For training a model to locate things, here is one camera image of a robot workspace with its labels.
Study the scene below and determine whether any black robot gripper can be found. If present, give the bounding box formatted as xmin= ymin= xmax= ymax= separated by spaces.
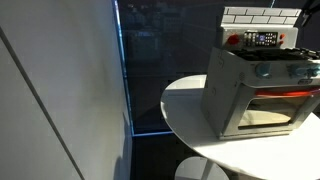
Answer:
xmin=300 ymin=0 xmax=320 ymax=27

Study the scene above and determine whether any black stove keypad panel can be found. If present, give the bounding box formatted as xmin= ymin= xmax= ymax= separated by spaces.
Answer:
xmin=243 ymin=31 xmax=279 ymax=48

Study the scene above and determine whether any blue stove knob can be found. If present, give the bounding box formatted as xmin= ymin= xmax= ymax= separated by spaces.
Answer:
xmin=306 ymin=64 xmax=320 ymax=78
xmin=288 ymin=64 xmax=308 ymax=79
xmin=254 ymin=63 xmax=273 ymax=80

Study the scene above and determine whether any large red stove button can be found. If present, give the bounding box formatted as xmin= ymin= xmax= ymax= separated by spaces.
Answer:
xmin=226 ymin=33 xmax=241 ymax=46

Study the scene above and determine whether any silver toy stove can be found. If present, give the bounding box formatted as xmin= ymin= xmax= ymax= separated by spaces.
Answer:
xmin=200 ymin=6 xmax=320 ymax=140

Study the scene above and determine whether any black burner grate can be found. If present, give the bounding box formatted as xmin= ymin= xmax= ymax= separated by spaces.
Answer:
xmin=233 ymin=49 xmax=288 ymax=62
xmin=283 ymin=47 xmax=320 ymax=61

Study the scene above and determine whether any round white table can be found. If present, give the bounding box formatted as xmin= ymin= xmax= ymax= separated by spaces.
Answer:
xmin=160 ymin=74 xmax=320 ymax=180

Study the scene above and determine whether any white table base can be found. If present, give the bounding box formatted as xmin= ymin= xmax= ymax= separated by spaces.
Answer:
xmin=174 ymin=156 xmax=231 ymax=180

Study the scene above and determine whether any red oven door handle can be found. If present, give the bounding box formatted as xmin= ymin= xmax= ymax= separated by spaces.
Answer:
xmin=254 ymin=88 xmax=320 ymax=99

